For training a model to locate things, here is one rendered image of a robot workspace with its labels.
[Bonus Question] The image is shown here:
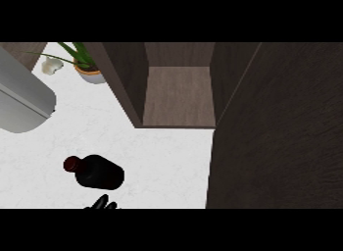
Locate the dark wooden open cabinet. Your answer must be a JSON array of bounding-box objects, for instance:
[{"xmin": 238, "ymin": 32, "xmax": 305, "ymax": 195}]
[{"xmin": 83, "ymin": 42, "xmax": 263, "ymax": 129}]

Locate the dark wine bottle red cap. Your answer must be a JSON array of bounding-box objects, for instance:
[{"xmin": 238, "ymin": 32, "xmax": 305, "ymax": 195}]
[{"xmin": 62, "ymin": 154, "xmax": 126, "ymax": 191}]

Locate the small white ceramic figure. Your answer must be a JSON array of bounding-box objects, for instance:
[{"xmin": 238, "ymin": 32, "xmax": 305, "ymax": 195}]
[{"xmin": 40, "ymin": 57, "xmax": 65, "ymax": 76}]

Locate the dark wooden cabinet door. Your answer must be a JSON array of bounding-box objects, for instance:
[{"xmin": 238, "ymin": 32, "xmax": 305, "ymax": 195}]
[{"xmin": 204, "ymin": 42, "xmax": 343, "ymax": 210}]

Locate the pale grey rounded appliance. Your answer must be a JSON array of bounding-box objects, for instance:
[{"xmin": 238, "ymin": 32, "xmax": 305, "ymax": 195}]
[{"xmin": 0, "ymin": 42, "xmax": 58, "ymax": 134}]

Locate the green plant in white pot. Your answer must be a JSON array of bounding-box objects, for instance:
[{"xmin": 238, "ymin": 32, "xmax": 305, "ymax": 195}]
[{"xmin": 25, "ymin": 42, "xmax": 107, "ymax": 85}]

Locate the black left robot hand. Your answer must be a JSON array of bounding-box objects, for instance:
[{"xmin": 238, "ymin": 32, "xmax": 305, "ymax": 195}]
[{"xmin": 83, "ymin": 193, "xmax": 118, "ymax": 210}]

